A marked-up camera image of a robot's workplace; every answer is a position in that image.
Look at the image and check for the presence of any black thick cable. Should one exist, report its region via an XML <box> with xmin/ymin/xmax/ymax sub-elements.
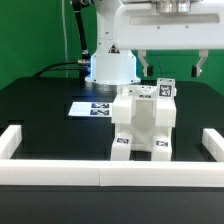
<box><xmin>32</xmin><ymin>60</ymin><xmax>91</xmax><ymax>78</ymax></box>

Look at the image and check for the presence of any black cable post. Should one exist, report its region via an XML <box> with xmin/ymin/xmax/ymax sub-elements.
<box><xmin>70</xmin><ymin>0</ymin><xmax>90</xmax><ymax>87</ymax></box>

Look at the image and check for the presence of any thin white cable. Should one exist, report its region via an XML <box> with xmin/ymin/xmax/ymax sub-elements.
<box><xmin>61</xmin><ymin>0</ymin><xmax>70</xmax><ymax>78</ymax></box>

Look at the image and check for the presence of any white marker base sheet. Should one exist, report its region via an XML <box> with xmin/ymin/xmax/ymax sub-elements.
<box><xmin>68</xmin><ymin>102</ymin><xmax>112</xmax><ymax>117</ymax></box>

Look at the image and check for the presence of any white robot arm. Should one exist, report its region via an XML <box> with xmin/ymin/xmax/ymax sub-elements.
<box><xmin>86</xmin><ymin>0</ymin><xmax>224</xmax><ymax>89</ymax></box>

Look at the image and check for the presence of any white tagged cube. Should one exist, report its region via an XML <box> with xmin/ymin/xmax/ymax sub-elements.
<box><xmin>157</xmin><ymin>78</ymin><xmax>176</xmax><ymax>99</ymax></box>

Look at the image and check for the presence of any white chair back frame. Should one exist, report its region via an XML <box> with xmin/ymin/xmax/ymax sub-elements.
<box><xmin>112</xmin><ymin>85</ymin><xmax>176</xmax><ymax>127</ymax></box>

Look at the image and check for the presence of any white U-shaped fence wall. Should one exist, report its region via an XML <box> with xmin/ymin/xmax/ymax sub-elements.
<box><xmin>0</xmin><ymin>125</ymin><xmax>224</xmax><ymax>187</ymax></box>

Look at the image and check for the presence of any white chair seat part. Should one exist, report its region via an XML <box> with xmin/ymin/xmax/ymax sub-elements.
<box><xmin>116</xmin><ymin>96</ymin><xmax>173</xmax><ymax>152</ymax></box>

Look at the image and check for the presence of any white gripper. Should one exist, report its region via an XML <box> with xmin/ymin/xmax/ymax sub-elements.
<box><xmin>114</xmin><ymin>0</ymin><xmax>224</xmax><ymax>77</ymax></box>

